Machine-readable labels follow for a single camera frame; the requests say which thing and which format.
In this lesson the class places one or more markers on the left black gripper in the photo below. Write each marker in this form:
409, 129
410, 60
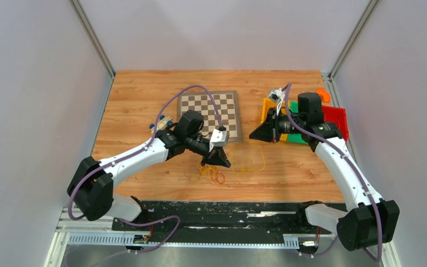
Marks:
216, 156

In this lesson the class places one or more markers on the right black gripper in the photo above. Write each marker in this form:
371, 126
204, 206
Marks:
268, 130

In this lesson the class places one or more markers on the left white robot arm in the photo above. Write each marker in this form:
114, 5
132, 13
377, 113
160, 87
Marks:
92, 186

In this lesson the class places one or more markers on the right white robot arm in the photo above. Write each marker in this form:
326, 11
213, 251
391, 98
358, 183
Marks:
369, 220

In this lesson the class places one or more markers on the yellow plastic bin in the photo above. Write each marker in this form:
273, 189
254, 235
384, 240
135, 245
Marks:
266, 105

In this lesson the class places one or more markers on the green plastic bin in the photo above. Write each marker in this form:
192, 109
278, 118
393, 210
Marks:
295, 138

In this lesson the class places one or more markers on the wooden chessboard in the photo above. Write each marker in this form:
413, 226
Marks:
224, 103

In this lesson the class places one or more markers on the white toy car chassis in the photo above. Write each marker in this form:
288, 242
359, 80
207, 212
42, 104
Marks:
162, 123

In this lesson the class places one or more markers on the orange curved plastic piece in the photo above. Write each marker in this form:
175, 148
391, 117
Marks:
324, 95

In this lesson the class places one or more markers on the red plastic bin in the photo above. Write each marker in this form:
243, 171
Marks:
338, 116

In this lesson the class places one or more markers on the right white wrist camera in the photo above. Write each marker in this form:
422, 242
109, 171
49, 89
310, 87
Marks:
277, 96

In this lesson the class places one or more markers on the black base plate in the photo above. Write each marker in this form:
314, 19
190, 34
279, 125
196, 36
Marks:
197, 222

